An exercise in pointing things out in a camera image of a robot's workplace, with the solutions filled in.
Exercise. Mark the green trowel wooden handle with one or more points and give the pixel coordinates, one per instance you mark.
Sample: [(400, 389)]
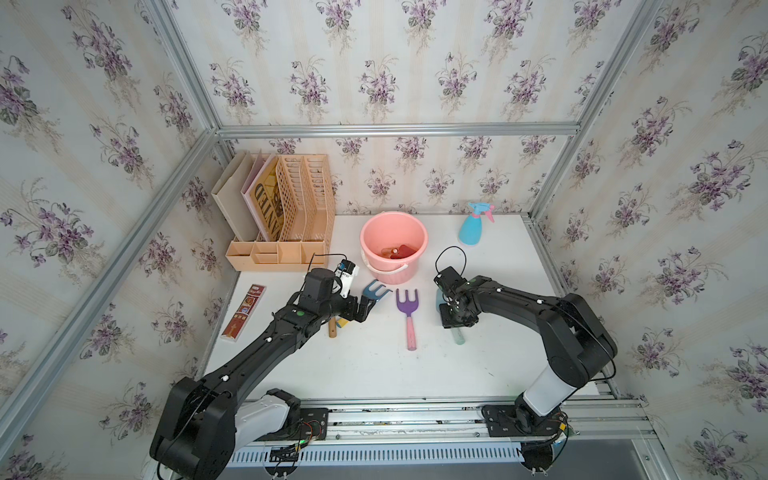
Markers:
[(332, 328)]

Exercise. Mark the yellow lettered book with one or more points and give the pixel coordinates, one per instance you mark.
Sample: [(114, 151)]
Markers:
[(264, 195)]

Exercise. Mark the red brown flat box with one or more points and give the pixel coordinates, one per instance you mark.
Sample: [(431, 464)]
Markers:
[(239, 319)]

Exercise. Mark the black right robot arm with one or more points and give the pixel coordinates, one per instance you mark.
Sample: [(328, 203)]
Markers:
[(576, 344)]

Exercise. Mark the blue spray bottle pink trigger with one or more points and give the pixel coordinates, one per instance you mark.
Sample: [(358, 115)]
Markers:
[(470, 232)]

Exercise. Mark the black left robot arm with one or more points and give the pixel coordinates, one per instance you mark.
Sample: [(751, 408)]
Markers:
[(205, 421)]

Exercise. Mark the purple rake pink handle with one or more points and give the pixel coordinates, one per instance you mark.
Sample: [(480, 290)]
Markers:
[(407, 302)]

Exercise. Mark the pink plastic bucket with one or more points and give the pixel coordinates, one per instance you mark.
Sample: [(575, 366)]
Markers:
[(391, 229)]

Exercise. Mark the red shovel wooden handle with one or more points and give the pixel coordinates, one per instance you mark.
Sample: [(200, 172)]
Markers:
[(402, 251)]

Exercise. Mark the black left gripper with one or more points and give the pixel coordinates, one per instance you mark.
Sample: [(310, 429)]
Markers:
[(363, 312)]

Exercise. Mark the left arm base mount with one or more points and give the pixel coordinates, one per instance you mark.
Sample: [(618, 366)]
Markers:
[(299, 428)]

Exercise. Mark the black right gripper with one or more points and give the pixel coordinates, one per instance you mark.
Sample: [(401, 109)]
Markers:
[(446, 321)]

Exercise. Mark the beige plastic file organizer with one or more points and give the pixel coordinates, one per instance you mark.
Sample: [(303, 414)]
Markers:
[(309, 213)]

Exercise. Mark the light blue plastic trowel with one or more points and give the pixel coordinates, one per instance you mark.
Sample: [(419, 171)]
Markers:
[(457, 336)]

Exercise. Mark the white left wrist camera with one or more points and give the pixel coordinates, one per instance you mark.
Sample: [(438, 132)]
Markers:
[(345, 273)]

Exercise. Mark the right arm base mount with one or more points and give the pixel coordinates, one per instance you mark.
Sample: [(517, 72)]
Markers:
[(541, 439)]

